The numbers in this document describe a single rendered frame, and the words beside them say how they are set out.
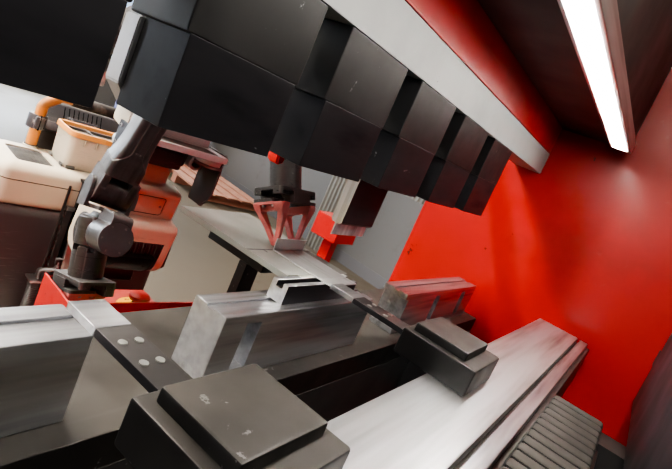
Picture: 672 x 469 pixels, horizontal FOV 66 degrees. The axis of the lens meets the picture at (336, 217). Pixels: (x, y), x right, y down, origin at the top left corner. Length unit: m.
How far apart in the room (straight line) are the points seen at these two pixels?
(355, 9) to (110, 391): 0.49
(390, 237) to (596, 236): 3.49
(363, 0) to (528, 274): 1.15
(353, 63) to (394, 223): 4.34
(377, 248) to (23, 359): 4.59
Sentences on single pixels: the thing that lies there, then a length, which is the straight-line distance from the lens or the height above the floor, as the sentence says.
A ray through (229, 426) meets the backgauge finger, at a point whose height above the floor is 1.03.
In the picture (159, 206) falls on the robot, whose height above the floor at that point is 0.84.
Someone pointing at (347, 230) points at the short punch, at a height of 1.09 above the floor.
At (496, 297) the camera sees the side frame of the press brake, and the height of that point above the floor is 0.96.
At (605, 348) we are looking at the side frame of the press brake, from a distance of 1.60.
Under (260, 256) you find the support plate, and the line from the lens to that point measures 0.83.
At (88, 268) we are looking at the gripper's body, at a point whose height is 0.85.
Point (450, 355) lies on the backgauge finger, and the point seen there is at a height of 1.02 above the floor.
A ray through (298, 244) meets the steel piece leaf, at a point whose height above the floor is 1.01.
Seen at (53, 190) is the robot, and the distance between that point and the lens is 1.68.
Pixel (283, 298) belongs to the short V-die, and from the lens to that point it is 0.75.
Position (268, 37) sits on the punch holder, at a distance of 0.51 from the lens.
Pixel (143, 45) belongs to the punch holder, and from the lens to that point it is 0.49.
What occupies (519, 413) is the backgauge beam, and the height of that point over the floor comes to 0.98.
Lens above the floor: 1.23
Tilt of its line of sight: 9 degrees down
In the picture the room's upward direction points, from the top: 23 degrees clockwise
